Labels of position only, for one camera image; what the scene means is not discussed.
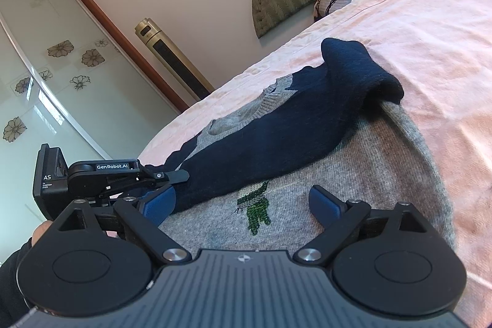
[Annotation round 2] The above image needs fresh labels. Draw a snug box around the grey and navy sweater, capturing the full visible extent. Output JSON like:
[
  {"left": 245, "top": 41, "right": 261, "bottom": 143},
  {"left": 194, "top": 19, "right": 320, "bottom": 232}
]
[{"left": 160, "top": 38, "right": 455, "bottom": 253}]

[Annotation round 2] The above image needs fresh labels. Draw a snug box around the person's left hand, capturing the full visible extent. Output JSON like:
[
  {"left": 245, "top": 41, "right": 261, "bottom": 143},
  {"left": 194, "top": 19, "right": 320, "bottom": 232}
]
[{"left": 31, "top": 220, "right": 120, "bottom": 246}]

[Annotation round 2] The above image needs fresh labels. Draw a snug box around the black left sleeve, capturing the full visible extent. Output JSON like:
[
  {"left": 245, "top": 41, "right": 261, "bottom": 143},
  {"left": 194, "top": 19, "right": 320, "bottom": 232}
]
[{"left": 0, "top": 238, "right": 32, "bottom": 327}]

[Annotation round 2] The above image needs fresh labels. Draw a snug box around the glass sliding wardrobe door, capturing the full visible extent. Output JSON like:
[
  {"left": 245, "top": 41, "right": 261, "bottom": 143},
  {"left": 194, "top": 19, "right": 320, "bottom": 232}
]
[{"left": 1, "top": 0, "right": 178, "bottom": 258}]

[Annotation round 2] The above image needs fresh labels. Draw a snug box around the gold tower air conditioner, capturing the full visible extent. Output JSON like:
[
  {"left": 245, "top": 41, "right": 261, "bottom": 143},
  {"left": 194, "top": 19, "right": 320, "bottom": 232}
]
[{"left": 135, "top": 18, "right": 214, "bottom": 101}]

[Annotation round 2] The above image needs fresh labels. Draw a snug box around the pink bed sheet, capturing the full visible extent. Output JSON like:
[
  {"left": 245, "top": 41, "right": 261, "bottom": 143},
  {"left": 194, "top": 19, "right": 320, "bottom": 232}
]
[{"left": 141, "top": 0, "right": 491, "bottom": 327}]

